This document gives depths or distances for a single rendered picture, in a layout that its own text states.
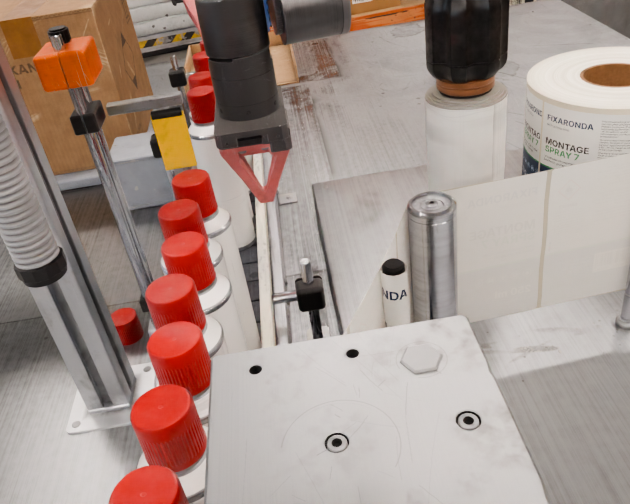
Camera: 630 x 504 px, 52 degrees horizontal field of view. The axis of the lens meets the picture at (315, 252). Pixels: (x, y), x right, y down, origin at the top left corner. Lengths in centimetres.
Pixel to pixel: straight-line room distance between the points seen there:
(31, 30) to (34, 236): 72
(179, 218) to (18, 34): 71
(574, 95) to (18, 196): 59
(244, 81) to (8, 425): 45
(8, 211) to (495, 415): 34
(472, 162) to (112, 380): 44
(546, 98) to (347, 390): 59
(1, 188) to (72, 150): 77
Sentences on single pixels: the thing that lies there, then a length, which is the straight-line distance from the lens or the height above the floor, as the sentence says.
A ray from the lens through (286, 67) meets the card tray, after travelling 159.
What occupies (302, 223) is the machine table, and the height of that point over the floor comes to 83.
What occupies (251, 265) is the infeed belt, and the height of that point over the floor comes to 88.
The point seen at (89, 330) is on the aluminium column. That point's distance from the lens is 66.
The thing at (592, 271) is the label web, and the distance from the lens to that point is 64.
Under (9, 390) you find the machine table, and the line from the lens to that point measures 83.
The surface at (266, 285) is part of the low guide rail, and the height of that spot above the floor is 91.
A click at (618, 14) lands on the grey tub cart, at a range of 323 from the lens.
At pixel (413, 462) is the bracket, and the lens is 23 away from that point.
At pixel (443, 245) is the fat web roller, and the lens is 51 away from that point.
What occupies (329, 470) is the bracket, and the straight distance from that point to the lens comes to 23.
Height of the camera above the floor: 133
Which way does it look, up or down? 34 degrees down
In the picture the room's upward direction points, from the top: 9 degrees counter-clockwise
